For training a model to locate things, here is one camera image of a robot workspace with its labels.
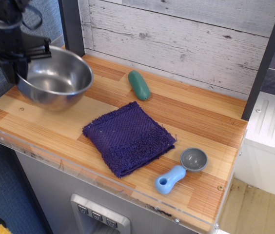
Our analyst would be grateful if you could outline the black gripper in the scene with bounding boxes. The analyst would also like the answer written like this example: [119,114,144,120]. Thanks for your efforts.
[0,27,51,84]

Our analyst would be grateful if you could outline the metal bowl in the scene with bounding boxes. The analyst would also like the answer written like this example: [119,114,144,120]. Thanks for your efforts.
[17,46,94,112]

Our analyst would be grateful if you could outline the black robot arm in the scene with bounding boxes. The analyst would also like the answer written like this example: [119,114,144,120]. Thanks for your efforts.
[0,0,51,84]

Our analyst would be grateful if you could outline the green oval toy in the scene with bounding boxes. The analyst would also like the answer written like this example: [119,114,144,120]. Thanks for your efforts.
[128,70,151,100]

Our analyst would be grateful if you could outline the purple folded towel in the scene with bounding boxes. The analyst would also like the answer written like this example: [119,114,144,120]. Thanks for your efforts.
[82,101,176,178]

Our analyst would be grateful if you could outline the silver dispenser button panel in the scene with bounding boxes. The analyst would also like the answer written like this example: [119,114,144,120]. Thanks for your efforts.
[71,194,131,234]

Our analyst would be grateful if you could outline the blue grey measuring scoop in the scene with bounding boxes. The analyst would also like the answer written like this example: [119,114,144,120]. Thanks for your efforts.
[155,147,208,195]

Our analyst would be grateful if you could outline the white ribbed appliance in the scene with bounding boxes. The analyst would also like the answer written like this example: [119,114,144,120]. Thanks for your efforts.
[234,92,275,195]

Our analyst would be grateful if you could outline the dark grey left post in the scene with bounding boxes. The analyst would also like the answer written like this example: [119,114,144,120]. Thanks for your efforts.
[58,0,85,57]

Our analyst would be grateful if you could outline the dark grey post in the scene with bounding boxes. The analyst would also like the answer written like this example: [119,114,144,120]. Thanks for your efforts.
[58,0,85,57]
[241,24,275,121]

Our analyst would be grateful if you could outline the dark grey right post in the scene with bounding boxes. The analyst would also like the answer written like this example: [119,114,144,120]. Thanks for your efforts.
[241,24,275,121]

